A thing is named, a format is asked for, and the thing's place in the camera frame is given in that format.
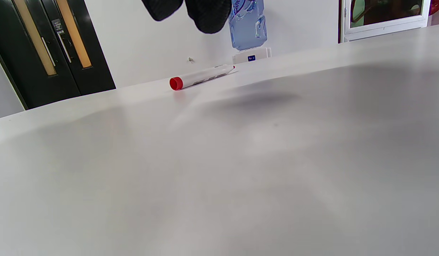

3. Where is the person's left hand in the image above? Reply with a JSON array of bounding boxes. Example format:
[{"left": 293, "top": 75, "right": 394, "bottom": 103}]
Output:
[{"left": 141, "top": 0, "right": 233, "bottom": 34}]

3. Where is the white marker with red tip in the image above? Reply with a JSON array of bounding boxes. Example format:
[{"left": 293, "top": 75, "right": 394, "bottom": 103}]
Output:
[{"left": 169, "top": 65, "right": 236, "bottom": 91}]

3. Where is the blue dispenser water bottle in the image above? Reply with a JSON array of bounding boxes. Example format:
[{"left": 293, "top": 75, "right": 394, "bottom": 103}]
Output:
[{"left": 228, "top": 0, "right": 268, "bottom": 51}]

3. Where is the white water dispenser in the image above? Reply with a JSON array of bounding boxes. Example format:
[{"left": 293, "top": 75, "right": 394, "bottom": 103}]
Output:
[{"left": 232, "top": 47, "right": 272, "bottom": 65}]

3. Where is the black double door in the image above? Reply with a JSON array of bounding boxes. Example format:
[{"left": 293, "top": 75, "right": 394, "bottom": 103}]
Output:
[{"left": 0, "top": 0, "right": 116, "bottom": 110}]

